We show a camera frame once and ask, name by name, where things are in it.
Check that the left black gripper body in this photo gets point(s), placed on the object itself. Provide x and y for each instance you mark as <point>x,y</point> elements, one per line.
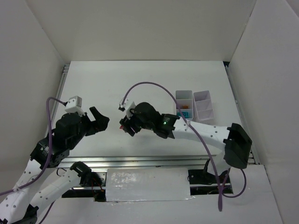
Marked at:
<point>89,124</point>

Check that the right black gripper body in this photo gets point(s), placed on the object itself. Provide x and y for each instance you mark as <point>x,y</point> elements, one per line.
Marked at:
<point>130,126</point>

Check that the teal stepped lego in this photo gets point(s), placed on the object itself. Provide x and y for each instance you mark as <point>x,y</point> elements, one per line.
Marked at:
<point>184,113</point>

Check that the white divided container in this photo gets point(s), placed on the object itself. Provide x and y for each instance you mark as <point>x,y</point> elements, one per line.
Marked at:
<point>203,107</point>
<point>184,99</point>

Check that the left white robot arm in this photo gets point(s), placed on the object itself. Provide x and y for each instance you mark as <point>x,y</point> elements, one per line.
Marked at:
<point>27,200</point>

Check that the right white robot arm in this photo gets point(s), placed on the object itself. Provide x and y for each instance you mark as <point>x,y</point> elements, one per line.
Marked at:
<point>233,141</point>

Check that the white foil sheet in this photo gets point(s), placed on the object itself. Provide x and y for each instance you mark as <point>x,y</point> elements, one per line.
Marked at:
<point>147,184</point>

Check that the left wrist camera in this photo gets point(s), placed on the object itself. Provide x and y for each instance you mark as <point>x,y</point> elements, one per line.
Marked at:
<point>74,106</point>

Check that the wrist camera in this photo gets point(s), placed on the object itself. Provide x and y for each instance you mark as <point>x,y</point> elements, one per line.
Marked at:
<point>126,105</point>
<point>74,106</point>

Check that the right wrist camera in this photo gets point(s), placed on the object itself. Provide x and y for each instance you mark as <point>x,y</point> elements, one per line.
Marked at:
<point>126,105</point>

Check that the left aluminium rail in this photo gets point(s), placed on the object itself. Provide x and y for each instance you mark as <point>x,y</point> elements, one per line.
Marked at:
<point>62,80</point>

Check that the aluminium rail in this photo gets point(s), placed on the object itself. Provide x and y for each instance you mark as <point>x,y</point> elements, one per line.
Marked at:
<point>136,162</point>
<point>62,80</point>
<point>241,115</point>

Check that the aluminium front rail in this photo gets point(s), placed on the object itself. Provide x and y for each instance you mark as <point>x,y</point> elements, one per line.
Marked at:
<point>136,162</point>

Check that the right aluminium rail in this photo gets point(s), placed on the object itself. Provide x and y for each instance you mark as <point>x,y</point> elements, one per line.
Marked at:
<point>241,115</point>

